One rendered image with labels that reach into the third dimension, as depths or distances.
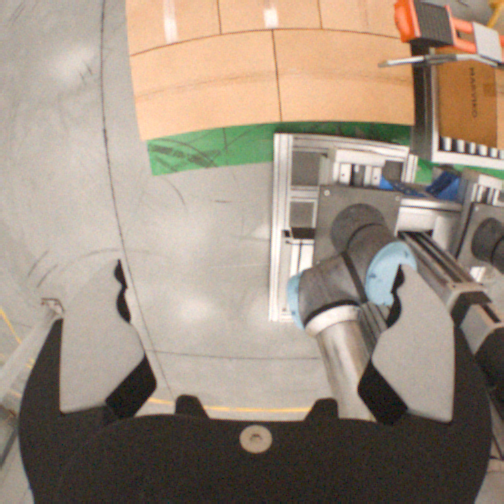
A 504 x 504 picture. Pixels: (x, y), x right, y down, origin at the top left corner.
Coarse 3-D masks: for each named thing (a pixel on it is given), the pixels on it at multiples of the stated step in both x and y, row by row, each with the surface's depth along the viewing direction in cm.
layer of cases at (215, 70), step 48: (144, 0) 68; (192, 0) 69; (240, 0) 70; (288, 0) 69; (336, 0) 67; (384, 0) 63; (144, 48) 80; (192, 48) 81; (240, 48) 81; (288, 48) 80; (336, 48) 78; (384, 48) 75; (144, 96) 90; (192, 96) 91; (240, 96) 90; (288, 96) 90; (336, 96) 88; (384, 96) 85
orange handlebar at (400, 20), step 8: (400, 8) 22; (400, 16) 23; (400, 24) 23; (456, 24) 21; (464, 24) 20; (400, 32) 25; (408, 32) 24; (464, 32) 22; (456, 48) 23; (464, 48) 23; (472, 48) 22
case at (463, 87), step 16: (448, 48) 58; (448, 64) 63; (464, 64) 54; (480, 64) 47; (448, 80) 67; (464, 80) 58; (480, 80) 50; (496, 80) 43; (448, 96) 71; (464, 96) 62; (480, 96) 54; (496, 96) 46; (448, 112) 75; (464, 112) 65; (480, 112) 57; (496, 112) 49; (448, 128) 78; (464, 128) 68; (480, 128) 60; (496, 128) 52; (480, 144) 62; (496, 144) 54
